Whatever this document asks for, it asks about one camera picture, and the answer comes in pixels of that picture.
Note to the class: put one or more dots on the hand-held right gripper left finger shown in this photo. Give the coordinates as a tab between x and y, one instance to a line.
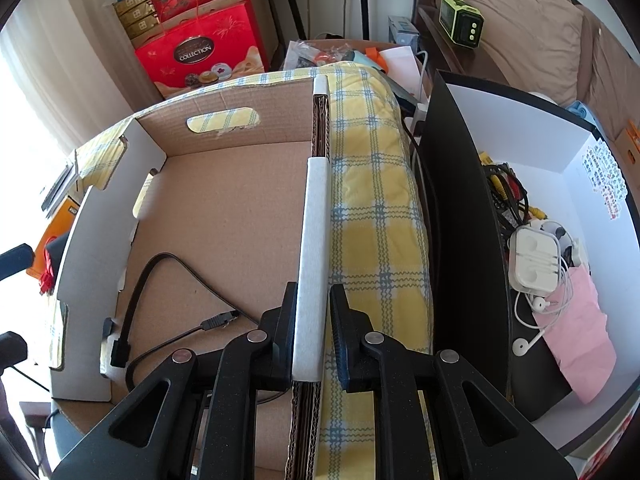
289	320

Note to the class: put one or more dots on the pink pouch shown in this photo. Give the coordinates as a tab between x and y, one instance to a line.
580	330

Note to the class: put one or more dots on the colourful sticker sheet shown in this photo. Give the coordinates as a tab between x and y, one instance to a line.
605	180

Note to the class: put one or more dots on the white earphones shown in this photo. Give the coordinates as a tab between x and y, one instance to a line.
522	346

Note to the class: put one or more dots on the orange and white box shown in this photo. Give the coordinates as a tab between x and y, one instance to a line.
55	220

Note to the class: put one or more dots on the brown cushion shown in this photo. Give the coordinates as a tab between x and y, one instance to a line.
610	70

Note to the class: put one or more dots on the yellow plaid blanket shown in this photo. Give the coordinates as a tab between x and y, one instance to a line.
370	210

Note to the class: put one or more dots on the blue-grey box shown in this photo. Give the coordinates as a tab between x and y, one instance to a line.
402	30

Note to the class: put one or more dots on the red ribbon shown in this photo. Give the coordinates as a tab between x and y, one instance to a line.
50	260

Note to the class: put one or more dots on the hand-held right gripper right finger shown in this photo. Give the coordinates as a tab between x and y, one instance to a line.
336	330

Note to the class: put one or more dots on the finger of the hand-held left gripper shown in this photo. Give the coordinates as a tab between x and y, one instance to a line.
15	260
12	350

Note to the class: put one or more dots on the black speaker on stand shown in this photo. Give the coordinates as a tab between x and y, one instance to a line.
292	5
361	5

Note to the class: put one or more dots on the gold box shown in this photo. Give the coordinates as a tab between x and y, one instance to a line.
137	21
145	35
130	7

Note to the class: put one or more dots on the dark wooden bed frame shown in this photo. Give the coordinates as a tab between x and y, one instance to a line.
430	20

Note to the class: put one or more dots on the white round object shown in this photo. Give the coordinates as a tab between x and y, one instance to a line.
545	97

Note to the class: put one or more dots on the clear plastic bag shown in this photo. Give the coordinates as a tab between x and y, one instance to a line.
305	52

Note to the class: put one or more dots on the brown cardboard box white outside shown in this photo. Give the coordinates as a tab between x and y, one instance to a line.
225	200

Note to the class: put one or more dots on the teal tool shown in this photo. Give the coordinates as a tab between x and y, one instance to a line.
362	58

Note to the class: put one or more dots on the white paper sheet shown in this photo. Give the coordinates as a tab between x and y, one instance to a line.
402	67

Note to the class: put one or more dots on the red gift bag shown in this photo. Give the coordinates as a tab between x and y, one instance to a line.
200	72

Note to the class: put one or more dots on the green and black device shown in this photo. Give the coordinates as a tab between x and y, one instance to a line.
460	22

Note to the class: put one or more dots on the white curtain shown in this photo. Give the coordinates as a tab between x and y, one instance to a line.
60	75

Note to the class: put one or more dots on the orange plastic part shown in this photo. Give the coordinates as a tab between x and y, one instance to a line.
374	55

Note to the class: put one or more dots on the black storage box white inside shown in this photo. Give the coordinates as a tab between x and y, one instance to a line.
465	210

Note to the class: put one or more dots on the brown pillow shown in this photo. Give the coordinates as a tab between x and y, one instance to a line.
525	25

